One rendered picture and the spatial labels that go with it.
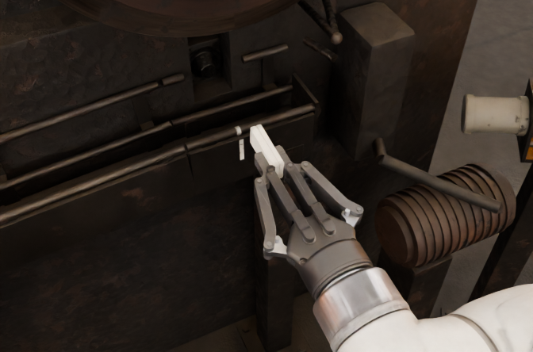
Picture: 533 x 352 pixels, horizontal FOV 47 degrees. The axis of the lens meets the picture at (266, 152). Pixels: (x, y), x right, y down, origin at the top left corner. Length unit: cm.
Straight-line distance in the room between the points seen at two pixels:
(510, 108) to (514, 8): 161
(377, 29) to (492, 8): 167
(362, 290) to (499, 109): 43
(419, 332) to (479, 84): 159
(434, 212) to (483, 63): 127
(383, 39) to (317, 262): 35
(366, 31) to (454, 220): 35
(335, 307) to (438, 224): 42
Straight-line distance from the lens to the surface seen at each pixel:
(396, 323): 62
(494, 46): 233
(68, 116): 84
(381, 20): 91
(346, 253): 65
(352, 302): 62
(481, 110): 96
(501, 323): 67
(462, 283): 160
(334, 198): 72
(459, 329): 65
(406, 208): 101
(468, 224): 104
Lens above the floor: 130
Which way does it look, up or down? 46 degrees down
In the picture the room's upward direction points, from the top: straight up
